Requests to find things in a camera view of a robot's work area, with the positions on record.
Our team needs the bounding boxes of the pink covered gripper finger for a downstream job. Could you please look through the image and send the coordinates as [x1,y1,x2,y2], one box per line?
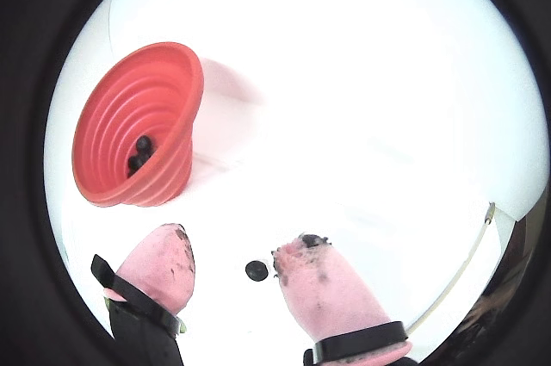
[269,233,414,366]
[90,222,198,366]

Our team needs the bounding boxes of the red collapsible silicone cup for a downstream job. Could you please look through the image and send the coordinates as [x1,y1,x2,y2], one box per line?
[71,41,204,208]

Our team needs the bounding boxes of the thin wooden stick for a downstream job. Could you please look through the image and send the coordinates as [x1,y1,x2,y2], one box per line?
[406,201,498,337]

